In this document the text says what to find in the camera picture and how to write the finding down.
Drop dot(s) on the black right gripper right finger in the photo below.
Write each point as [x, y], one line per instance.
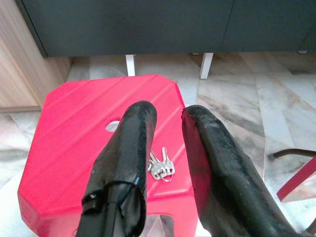
[222, 172]

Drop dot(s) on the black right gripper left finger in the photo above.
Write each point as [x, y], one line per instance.
[128, 153]

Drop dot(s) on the red plastic stool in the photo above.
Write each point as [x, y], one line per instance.
[74, 128]

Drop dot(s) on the red chair with metal legs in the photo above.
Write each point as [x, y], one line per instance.
[301, 180]

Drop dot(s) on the white cabinet leg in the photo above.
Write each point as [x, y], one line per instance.
[206, 65]
[130, 65]

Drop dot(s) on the dark grey cabinet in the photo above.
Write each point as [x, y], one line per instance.
[148, 24]

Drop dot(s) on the light wooden side panel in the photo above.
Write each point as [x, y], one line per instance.
[22, 69]

